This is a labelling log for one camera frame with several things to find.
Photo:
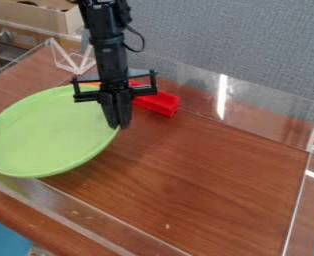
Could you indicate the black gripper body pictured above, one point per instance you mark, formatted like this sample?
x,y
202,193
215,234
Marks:
x,y
115,85

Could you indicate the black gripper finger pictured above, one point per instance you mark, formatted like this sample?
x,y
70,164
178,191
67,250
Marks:
x,y
107,102
124,108

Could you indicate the green round plate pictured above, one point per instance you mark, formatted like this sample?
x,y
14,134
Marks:
x,y
51,134

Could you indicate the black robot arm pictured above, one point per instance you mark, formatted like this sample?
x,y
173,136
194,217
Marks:
x,y
107,18

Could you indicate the orange toy carrot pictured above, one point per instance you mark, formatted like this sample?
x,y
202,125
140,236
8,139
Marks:
x,y
95,84

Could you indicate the red rectangular block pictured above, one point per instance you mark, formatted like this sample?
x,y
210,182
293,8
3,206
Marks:
x,y
163,103

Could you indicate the cardboard box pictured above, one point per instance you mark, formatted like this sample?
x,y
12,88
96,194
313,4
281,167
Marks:
x,y
54,15

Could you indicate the wooden shelf unit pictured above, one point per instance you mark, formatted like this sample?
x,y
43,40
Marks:
x,y
20,38

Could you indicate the clear acrylic enclosure wall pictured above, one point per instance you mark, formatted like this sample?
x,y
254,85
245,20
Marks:
x,y
211,183

